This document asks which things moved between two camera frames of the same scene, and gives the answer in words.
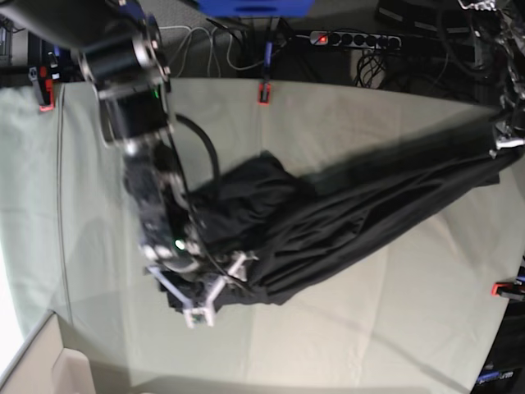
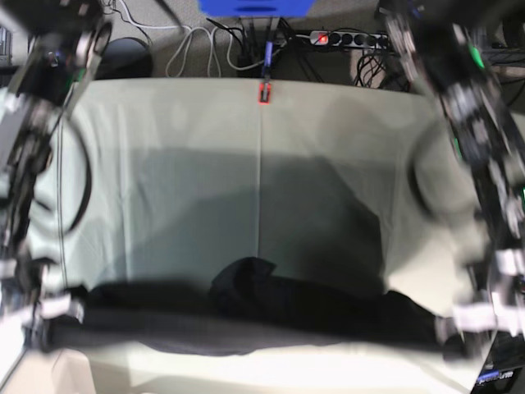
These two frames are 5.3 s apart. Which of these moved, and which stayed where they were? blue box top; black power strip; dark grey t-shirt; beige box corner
Moved: dark grey t-shirt
Stayed: beige box corner; black power strip; blue box top
